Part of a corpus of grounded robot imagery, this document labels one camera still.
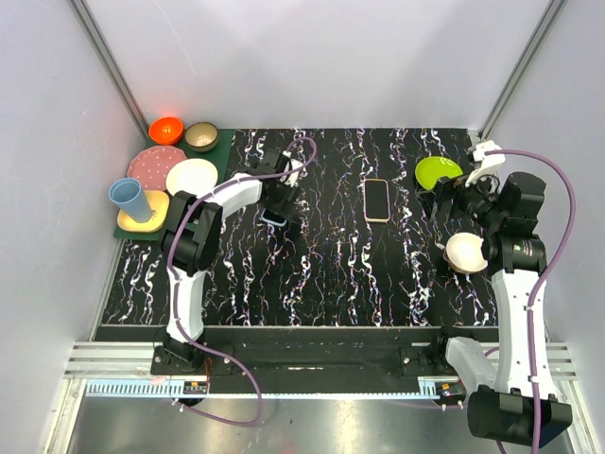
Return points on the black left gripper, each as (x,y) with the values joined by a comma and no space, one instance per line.
(279,204)

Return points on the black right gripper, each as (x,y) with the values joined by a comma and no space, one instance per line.
(447,189)

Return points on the phone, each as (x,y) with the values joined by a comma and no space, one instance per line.
(376,200)
(272,219)

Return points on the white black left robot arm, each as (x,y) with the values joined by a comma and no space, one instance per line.
(190,240)

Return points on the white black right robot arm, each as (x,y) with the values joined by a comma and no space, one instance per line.
(514,401)

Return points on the phone in beige case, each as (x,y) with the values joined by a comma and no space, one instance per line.
(376,200)

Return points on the lime green plate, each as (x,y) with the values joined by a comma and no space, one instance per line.
(430,169)

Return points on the cream floral bowl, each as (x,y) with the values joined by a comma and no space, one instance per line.
(463,252)

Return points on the green mat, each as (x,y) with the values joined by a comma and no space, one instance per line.
(219,156)

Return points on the white bowl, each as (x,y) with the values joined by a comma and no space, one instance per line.
(194,176)

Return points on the brown patterned bowl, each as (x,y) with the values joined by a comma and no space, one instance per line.
(202,136)

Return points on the yellow square plate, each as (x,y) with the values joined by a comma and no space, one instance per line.
(158,202)

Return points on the orange bowl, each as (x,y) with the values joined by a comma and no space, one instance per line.
(166,131)

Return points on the pink dotted plate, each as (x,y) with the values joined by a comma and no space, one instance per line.
(152,165)

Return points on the light blue cup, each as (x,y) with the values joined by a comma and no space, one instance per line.
(129,196)

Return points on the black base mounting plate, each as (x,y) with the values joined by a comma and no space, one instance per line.
(422,348)

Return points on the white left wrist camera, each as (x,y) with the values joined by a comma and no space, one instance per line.
(293,169)

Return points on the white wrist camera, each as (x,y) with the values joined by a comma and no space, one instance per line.
(486,157)
(293,169)

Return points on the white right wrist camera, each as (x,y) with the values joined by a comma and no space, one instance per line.
(486,157)

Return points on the aluminium corner post right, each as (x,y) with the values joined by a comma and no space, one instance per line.
(548,19)

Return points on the aluminium corner post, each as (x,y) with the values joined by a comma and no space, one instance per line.
(548,19)
(100,46)

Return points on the aluminium front rail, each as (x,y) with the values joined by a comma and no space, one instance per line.
(115,370)

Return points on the aluminium corner post left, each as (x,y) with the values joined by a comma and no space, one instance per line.
(100,46)

